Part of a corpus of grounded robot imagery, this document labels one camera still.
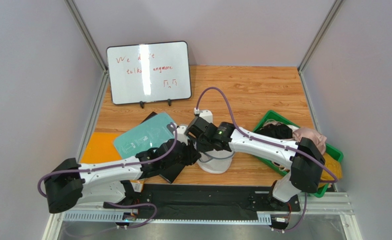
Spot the white mesh laundry bag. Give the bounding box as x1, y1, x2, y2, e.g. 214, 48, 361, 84
197, 150, 235, 174

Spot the pink bra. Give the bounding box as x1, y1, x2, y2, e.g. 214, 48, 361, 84
292, 127, 327, 155

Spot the black bra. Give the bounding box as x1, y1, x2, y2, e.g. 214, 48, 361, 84
255, 122, 293, 140

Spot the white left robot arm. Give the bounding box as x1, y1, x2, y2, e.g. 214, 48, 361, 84
39, 139, 201, 214

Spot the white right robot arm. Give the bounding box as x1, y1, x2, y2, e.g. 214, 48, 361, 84
185, 116, 325, 203

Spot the black board under teal board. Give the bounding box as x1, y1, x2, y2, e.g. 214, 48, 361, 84
141, 111, 185, 184

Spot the teal shirt folding board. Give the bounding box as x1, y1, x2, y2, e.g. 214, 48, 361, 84
113, 112, 174, 159

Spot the white dry-erase board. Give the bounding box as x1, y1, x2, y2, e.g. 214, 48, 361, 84
106, 41, 192, 105

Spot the mustard yellow garment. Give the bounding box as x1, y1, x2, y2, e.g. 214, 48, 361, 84
320, 153, 343, 181

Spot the green plastic tray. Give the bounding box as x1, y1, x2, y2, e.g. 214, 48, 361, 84
253, 110, 344, 198

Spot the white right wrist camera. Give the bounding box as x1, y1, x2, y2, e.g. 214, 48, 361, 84
194, 107, 213, 123

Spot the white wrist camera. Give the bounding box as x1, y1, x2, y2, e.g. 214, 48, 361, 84
194, 107, 213, 123
176, 124, 188, 145

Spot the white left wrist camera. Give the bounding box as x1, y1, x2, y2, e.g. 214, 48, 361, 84
176, 124, 188, 145

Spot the white slotted cable duct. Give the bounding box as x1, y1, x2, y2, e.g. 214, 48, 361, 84
63, 210, 272, 226

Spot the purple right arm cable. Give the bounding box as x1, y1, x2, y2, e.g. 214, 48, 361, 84
195, 86, 340, 232

